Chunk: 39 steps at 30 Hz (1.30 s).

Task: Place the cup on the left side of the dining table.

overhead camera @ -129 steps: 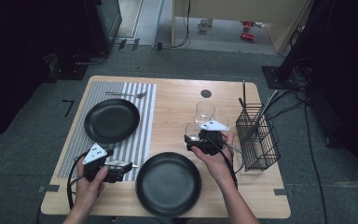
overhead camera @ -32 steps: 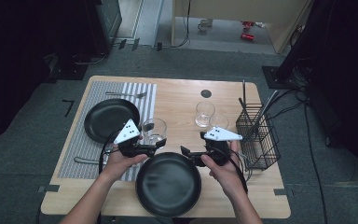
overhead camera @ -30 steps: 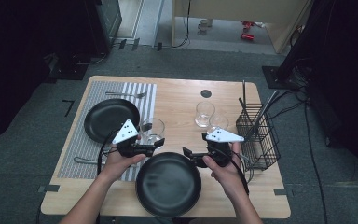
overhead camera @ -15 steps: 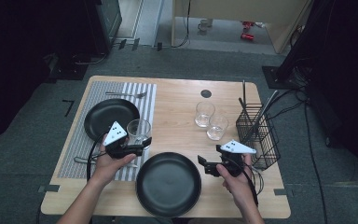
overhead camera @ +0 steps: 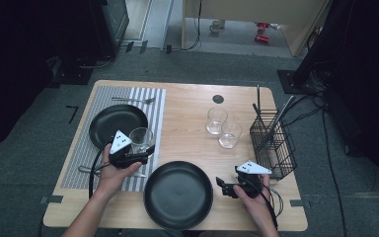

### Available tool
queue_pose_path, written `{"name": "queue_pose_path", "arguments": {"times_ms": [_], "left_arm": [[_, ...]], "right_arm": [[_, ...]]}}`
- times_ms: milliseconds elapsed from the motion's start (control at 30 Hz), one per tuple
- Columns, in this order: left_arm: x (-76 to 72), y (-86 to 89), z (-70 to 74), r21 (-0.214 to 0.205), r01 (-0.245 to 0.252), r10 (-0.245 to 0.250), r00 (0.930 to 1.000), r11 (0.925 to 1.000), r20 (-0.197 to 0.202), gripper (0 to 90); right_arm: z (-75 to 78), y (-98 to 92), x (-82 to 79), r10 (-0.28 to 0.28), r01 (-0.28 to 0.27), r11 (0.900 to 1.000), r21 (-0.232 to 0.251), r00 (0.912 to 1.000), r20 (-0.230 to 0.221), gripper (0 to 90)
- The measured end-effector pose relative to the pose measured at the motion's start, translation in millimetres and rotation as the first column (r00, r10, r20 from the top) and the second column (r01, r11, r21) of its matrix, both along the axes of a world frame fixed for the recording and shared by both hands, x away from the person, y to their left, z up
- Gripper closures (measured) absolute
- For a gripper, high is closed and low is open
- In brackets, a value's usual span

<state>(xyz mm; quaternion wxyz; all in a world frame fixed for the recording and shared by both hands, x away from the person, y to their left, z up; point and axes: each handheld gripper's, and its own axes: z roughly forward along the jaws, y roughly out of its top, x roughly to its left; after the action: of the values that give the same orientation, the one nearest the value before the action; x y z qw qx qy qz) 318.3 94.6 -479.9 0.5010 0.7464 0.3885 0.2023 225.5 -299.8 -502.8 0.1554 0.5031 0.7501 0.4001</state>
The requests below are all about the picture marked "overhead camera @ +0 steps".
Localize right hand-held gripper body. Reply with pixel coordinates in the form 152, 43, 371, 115
235, 160, 272, 199

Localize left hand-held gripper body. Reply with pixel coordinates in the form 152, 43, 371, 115
108, 129, 149, 170

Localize clear drinking glass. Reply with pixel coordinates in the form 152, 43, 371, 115
205, 107, 229, 136
218, 120, 243, 150
128, 126, 155, 156

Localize black round plate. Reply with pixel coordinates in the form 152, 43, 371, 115
88, 104, 149, 150
143, 160, 214, 231

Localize black wire cutlery basket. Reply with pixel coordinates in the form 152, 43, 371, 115
249, 109, 298, 181

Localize silver fork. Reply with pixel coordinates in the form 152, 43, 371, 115
112, 96, 157, 106

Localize person's right hand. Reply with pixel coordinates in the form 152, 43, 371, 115
232, 174, 272, 220

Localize person's left hand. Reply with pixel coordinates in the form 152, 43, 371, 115
94, 142, 143, 198

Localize grey striped placemat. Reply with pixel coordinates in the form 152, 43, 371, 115
60, 85, 167, 193

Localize black floor tape marker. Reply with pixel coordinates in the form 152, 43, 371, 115
65, 105, 80, 125

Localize grey tape strip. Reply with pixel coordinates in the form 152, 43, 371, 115
39, 195, 64, 204

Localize black flat floor base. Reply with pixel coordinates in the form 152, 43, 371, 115
50, 57, 95, 87

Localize dark cabinet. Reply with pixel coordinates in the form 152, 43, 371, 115
88, 0, 130, 59

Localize white cup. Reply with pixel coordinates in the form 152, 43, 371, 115
208, 19, 227, 35

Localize red object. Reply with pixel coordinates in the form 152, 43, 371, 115
256, 22, 271, 35

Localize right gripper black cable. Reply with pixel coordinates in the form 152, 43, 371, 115
250, 177, 286, 230

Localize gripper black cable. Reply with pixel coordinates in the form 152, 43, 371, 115
250, 177, 286, 230
88, 142, 113, 199

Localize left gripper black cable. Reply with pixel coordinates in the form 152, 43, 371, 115
88, 142, 113, 199

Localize thin black utensil handle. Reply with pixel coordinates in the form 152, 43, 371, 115
256, 84, 262, 115
252, 103, 266, 125

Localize silver utensil handle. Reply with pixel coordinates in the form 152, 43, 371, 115
265, 95, 296, 143

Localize black floor cables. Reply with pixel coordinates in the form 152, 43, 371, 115
282, 92, 348, 237

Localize black stand base plate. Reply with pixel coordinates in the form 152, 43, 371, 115
276, 68, 314, 96

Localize hanging black cable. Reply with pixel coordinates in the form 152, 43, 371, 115
181, 0, 203, 52

